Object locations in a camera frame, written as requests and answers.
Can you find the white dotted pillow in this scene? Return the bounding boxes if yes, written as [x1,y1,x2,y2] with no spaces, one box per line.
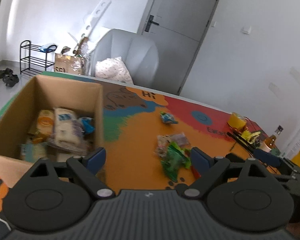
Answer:
[94,56,134,85]

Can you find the white plastic bottle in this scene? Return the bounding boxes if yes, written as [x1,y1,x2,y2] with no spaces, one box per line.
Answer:
[285,129,300,160]

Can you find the white wall switch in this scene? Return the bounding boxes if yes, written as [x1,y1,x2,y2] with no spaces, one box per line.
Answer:
[241,26,252,35]

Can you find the white perforated board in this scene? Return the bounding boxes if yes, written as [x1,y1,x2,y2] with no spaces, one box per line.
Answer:
[74,0,111,51]

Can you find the black metal shoe rack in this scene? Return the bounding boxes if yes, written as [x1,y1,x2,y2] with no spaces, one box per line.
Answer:
[19,40,57,76]

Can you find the taped cardboard box on floor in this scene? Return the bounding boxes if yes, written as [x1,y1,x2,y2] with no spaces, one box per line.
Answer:
[54,54,85,75]

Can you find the yellow tape roll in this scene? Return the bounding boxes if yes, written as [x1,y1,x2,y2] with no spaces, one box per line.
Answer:
[227,112,247,132]

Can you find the rice cracker pack orange label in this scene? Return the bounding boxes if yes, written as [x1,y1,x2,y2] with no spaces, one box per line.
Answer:
[27,110,55,144]

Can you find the amber glass bottle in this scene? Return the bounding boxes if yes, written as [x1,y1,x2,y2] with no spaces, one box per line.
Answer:
[260,126,283,153]

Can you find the grey door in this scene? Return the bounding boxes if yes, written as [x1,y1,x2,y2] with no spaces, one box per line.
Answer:
[138,0,219,95]

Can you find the red snack bar wrapper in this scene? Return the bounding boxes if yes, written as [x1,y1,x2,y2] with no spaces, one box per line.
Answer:
[190,165,201,180]

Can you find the grey armchair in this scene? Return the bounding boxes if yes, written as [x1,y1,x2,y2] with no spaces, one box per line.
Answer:
[88,29,159,88]

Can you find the yellow crumpled bag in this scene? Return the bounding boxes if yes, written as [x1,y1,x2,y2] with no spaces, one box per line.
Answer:
[241,130,261,144]

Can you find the black sandals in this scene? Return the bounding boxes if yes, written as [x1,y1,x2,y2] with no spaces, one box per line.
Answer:
[0,68,19,88]

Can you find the brown cake clear packet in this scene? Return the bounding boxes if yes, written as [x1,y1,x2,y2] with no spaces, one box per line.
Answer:
[155,133,190,158]

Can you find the large white blue snack bag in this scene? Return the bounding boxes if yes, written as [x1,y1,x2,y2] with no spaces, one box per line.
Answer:
[47,108,88,155]

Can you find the black door handle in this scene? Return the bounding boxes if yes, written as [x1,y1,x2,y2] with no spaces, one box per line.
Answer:
[145,15,159,33]

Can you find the small blue green snack packet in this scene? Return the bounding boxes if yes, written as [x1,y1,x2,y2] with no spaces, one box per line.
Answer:
[160,111,179,124]

